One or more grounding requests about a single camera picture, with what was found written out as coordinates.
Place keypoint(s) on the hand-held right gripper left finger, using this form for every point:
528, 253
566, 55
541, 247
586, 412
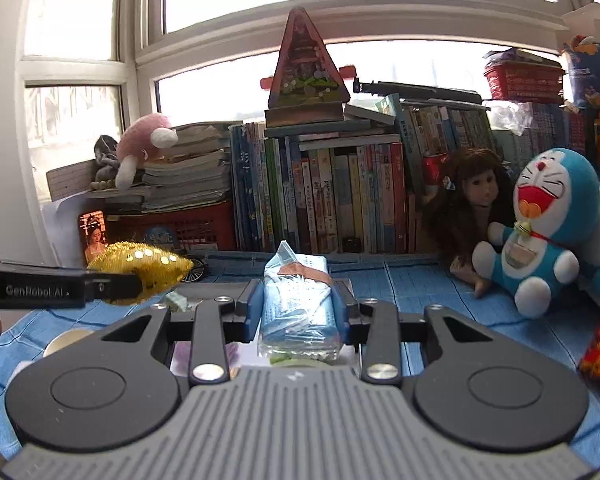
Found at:
254, 305

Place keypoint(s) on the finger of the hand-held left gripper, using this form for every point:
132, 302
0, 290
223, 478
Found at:
115, 287

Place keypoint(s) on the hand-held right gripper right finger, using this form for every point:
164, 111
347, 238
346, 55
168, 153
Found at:
339, 310

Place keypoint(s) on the gold sequin pillow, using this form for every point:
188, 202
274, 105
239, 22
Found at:
145, 260

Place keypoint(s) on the blue tissue packet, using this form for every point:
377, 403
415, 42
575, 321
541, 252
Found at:
295, 300

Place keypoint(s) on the white tray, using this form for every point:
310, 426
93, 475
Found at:
205, 291

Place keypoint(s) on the portrait photo card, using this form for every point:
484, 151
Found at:
94, 235

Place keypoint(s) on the large paper cup with drawing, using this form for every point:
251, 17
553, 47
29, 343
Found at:
65, 345

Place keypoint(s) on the white paper sheet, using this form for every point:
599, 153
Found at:
62, 220

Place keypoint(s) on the blue checked table cloth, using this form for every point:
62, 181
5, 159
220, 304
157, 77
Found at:
430, 290

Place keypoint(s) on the large red plastic basket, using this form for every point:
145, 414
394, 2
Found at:
200, 225

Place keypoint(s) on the grid cutting mat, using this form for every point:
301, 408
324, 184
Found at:
67, 182

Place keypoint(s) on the row of books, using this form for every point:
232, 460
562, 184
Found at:
330, 195

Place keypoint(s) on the grey elephant figure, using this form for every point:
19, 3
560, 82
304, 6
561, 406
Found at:
105, 157

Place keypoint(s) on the stack of notebooks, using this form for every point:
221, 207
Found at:
190, 175

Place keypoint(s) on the pink plush toy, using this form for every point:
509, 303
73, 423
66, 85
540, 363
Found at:
142, 142

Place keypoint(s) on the red can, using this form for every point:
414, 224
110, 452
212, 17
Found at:
434, 167

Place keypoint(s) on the brown haired doll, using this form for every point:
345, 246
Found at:
475, 195

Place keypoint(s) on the blue cat plush toy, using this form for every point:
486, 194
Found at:
545, 210

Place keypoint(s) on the long black rod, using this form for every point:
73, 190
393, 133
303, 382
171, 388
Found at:
420, 90

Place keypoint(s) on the triangular decorated tin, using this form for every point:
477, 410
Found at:
307, 70

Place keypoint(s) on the clear plastic bag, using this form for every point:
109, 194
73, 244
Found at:
510, 117

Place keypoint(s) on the small red plastic basket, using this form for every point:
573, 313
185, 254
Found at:
522, 82

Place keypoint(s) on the blue cardboard box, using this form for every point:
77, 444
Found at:
587, 75

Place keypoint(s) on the white window frame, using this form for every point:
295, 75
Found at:
140, 35

